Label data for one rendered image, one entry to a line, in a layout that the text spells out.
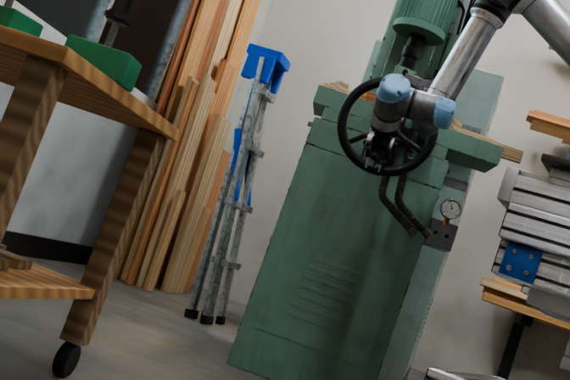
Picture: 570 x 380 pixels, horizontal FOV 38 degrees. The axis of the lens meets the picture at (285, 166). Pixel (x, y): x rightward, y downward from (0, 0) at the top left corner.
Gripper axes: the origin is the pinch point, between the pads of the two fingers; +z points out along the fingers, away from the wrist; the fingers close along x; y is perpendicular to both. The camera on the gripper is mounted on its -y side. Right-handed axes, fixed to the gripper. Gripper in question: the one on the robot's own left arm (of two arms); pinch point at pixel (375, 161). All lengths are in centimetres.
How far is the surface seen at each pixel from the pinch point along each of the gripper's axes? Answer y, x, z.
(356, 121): -23.2, -10.2, 13.8
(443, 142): -25.7, 16.9, 14.1
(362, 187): -6.9, -2.2, 23.3
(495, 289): -95, 73, 200
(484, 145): -28.6, 29.2, 13.3
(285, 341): 38, -10, 48
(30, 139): 83, -41, -91
